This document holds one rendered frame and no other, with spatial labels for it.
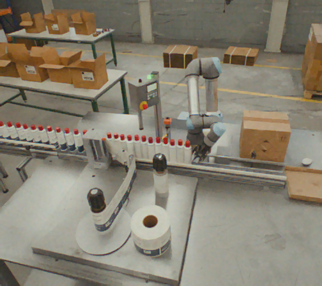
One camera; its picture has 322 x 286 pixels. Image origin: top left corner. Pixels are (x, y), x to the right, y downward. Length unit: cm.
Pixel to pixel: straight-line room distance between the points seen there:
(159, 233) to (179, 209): 31
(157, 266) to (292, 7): 606
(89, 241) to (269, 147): 128
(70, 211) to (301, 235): 131
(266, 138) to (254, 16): 511
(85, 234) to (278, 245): 103
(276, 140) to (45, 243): 153
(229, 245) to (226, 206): 26
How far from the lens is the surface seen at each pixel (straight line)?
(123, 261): 152
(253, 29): 691
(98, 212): 149
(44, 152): 233
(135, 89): 168
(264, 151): 202
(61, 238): 168
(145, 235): 140
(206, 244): 160
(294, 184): 199
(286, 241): 170
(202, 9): 702
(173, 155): 185
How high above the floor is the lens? 218
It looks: 33 degrees down
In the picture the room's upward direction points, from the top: 4 degrees counter-clockwise
